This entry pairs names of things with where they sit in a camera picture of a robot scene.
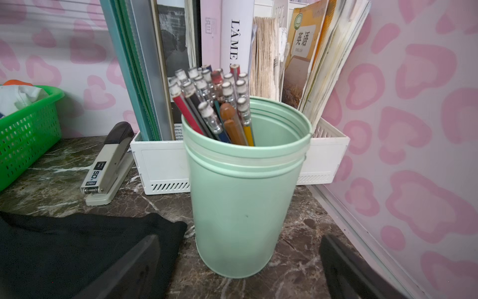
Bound mint green pencil cup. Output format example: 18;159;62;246
182;97;312;279

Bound green plastic basket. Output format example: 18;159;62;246
1;86;65;190

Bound white book organizer box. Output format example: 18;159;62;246
131;118;352;195

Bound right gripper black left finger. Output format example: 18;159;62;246
75;235;161;299

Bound black shorts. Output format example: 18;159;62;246
1;212;187;299

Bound bundle of pencils in cup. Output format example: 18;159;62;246
168;64;255;147

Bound folded clothes in basket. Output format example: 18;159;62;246
0;80;48;118

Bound teal folder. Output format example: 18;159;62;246
100;0;161;141

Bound white L'AME book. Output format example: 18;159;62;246
220;0;255;72

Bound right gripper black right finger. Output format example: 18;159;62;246
319;235;405;299

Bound orange English textbook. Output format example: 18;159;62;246
282;1;329;108

